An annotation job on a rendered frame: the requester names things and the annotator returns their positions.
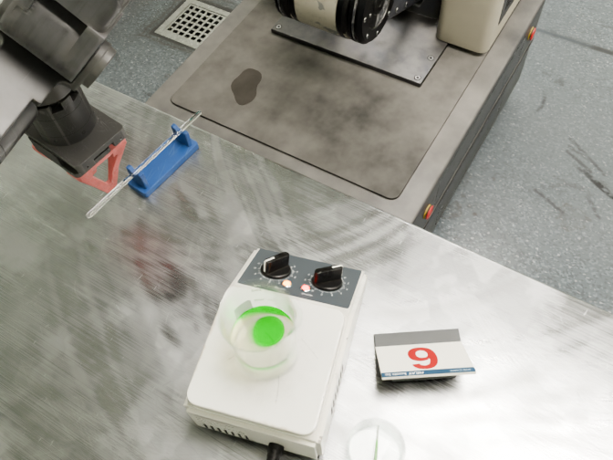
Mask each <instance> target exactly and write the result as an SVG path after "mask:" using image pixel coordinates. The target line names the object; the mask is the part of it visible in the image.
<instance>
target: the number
mask: <svg viewBox="0 0 613 460"><path fill-rule="evenodd" d="M379 355H380V359H381V363H382V368H383V371H384V372H394V371H421V370H435V369H450V368H463V367H471V365H470V363H469V362H468V360H467V358H466V356H465V354H464V352H463V350H462V346H461V344H453V345H439V346H425V347H410V348H397V349H383V350H379Z"/></svg>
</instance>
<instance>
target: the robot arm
mask: <svg viewBox="0 0 613 460"><path fill-rule="evenodd" d="M129 2H130V0H3V1H2V3H1V5H0V164H1V163H2V162H3V160H4V159H5V157H6V156H7V155H8V153H9V152H10V151H12V149H13V148H14V147H15V145H16V144H17V142H18V141H19V140H20V139H21V137H22V136H23V135H24V134H26V135H27V136H28V139H29V140H30V141H31V142H32V143H33V144H32V148H33V149H34V150H35V151H36V152H38V153H39V154H41V155H42V156H44V157H46V158H48V159H49V160H51V161H52V162H54V163H56V164H57V165H58V166H60V167H61V168H63V169H64V170H65V171H66V172H67V173H68V174H69V175H70V176H72V177H73V178H75V179H76V180H78V181H79V182H81V183H85V184H87V185H90V186H93V187H95V188H97V189H99V190H101V191H103V192H105V193H110V192H111V191H112V190H113V189H114V188H115V187H116V186H117V181H118V173H119V163H120V160H121V157H122V154H123V152H124V149H125V146H126V143H127V142H126V139H125V138H126V137H127V133H126V131H125V130H124V128H123V126H122V124H120V123H119V122H117V121H115V120H114V119H112V118H111V117H110V116H108V115H106V114H105V113H103V112H102V111H100V110H98V109H96V108H95V107H93V106H92V105H90V104H89V103H88V100H87V98H86V96H85V94H84V92H83V90H82V88H81V87H80V85H81V84H82V85H84V86H85V87H86V88H89V87H90V86H91V85H92V83H93V82H94V81H95V80H96V79H97V78H98V76H99V75H100V74H101V72H102V71H103V70H104V69H105V67H106V66H107V65H108V63H109V62H110V61H111V60H112V59H113V57H114V56H115V54H116V53H117V50H116V49H115V48H113V47H112V46H111V44H110V42H109V41H107V40H106V39H105V38H106V37H107V35H108V34H109V32H110V31H111V30H112V28H113V27H114V26H115V25H116V24H117V23H118V21H119V20H120V18H121V17H122V16H123V13H122V11H123V10H124V9H125V8H126V6H127V5H128V4H129ZM104 39H105V40H104ZM103 40H104V41H103ZM102 42H103V43H102ZM101 43H102V44H101ZM107 158H108V167H109V178H108V180H107V181H106V182H103V181H101V180H100V179H98V178H97V177H95V176H93V174H94V173H96V171H97V167H98V166H99V165H100V164H101V163H103V162H104V161H105V160H106V159H107Z"/></svg>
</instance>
